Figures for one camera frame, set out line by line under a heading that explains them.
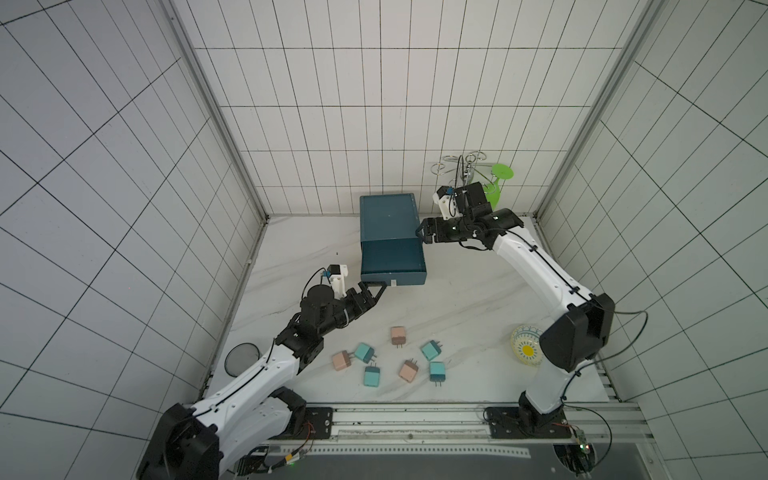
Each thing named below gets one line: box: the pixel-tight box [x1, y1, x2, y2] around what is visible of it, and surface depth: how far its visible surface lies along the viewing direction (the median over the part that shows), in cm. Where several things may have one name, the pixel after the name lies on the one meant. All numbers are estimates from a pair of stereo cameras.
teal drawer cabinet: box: [359, 193, 425, 264], surface depth 89 cm
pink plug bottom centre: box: [399, 358, 419, 383], surface depth 82 cm
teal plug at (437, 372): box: [429, 361, 446, 387], surface depth 82 cm
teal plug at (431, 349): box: [420, 340, 443, 361], surface depth 86 cm
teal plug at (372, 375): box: [364, 362, 381, 387], surface depth 81 cm
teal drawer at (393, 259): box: [360, 237, 427, 286], surface depth 85 cm
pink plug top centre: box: [391, 326, 406, 349], surface depth 88 cm
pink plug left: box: [332, 350, 354, 371], surface depth 83 cm
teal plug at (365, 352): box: [354, 342, 377, 364], surface depth 85 cm
